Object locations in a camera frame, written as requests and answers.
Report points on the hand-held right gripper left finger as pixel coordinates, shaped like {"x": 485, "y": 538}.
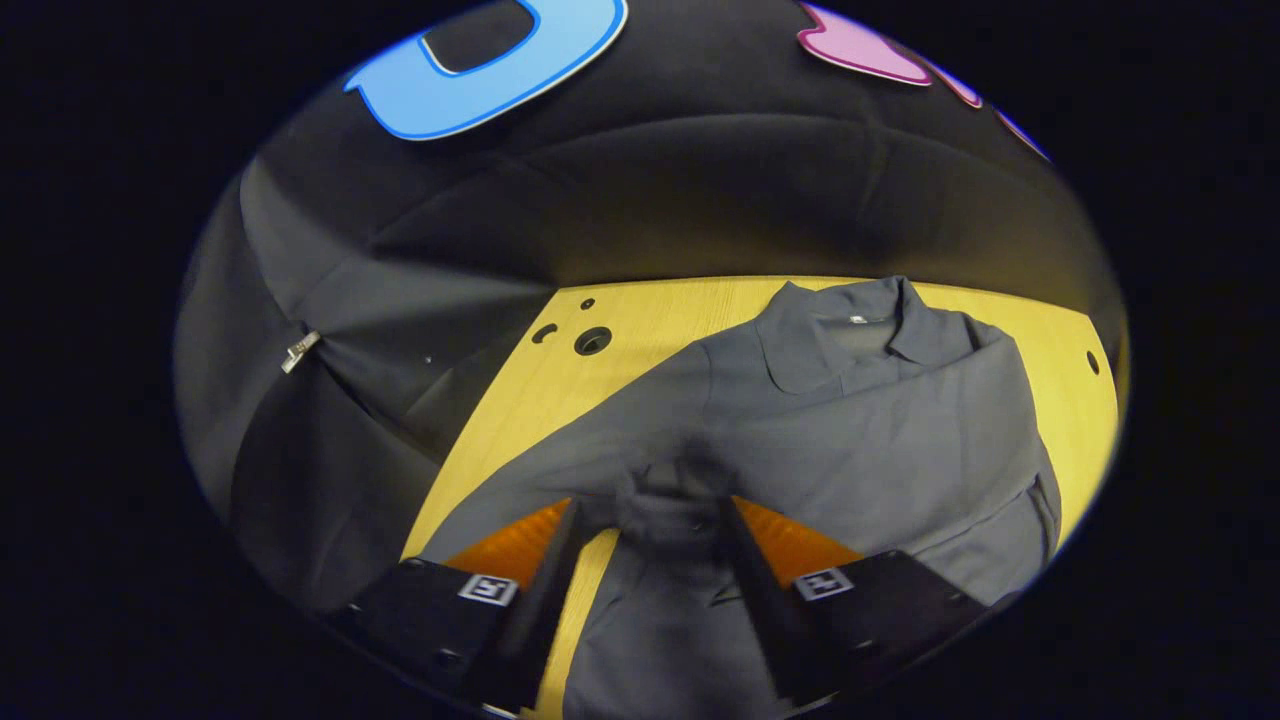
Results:
{"x": 545, "y": 610}

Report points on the silver metal clip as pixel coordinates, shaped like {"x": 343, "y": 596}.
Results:
{"x": 300, "y": 350}

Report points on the grey collared shirt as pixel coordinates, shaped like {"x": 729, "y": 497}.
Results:
{"x": 880, "y": 440}

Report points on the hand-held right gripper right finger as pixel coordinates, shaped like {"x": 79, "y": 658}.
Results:
{"x": 760, "y": 610}

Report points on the black backdrop cloth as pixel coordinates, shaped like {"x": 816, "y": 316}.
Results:
{"x": 700, "y": 190}

